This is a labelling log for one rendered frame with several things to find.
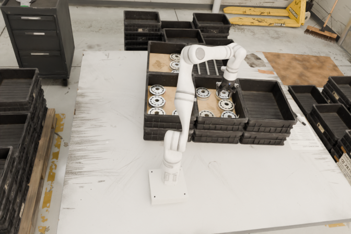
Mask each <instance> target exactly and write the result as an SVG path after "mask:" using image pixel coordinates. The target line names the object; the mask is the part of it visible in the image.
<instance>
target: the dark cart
mask: <svg viewBox="0 0 351 234"><path fill-rule="evenodd" d="M20 5H21V3H20V2H18V1H16V0H3V2H2V3H1V5H0V9H1V12H2V15H3V18H4V22H5V25H6V28H7V31H8V35H9V38H10V41H11V44H12V47H13V50H14V53H15V57H16V60H17V63H18V66H19V68H37V69H38V71H39V72H38V75H39V79H63V82H64V85H65V86H67V81H68V80H67V79H69V76H70V73H71V67H72V61H73V56H74V51H75V45H74V37H73V31H72V24H71V17H70V13H69V5H68V0H35V1H34V2H33V3H31V4H30V7H24V6H20Z"/></svg>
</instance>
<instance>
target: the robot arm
mask: <svg viewBox="0 0 351 234"><path fill-rule="evenodd" d="M246 55H247V52H246V50H245V49H244V48H243V47H241V46H240V45H239V44H237V43H231V44H229V45H226V46H214V47H210V46H203V45H197V44H195V45H189V46H186V47H184V48H183V49H182V51H181V55H180V68H179V77H178V83H177V89H176V92H175V98H174V106H175V108H176V111H177V113H178V115H179V118H180V121H181V124H182V132H177V131H172V130H168V131H167V132H166V134H165V137H164V151H163V163H162V174H161V179H162V181H163V183H164V185H176V183H177V182H178V180H179V173H180V166H181V159H182V152H184V151H185V149H186V146H187V142H188V133H189V125H190V117H191V112H192V107H193V102H194V96H195V89H194V85H193V82H192V68H193V64H199V63H201V62H205V61H208V60H224V59H229V58H231V57H232V56H233V57H234V58H235V59H234V58H231V59H229V60H228V63H227V66H222V67H221V71H224V75H223V79H222V81H221V82H220V83H218V82H216V91H218V97H220V94H221V92H222V91H223V90H224V89H229V90H230V91H229V94H228V98H229V97H231V94H232V93H235V92H236V91H237V89H238V87H239V85H238V83H236V84H235V80H236V77H237V73H238V69H239V66H240V64H241V63H242V61H243V60H244V58H245V57H246ZM220 84H221V87H220V88H219V89H218V86H219V85H220ZM233 86H235V87H234V89H233V90H232V89H231V88H232V87H233Z"/></svg>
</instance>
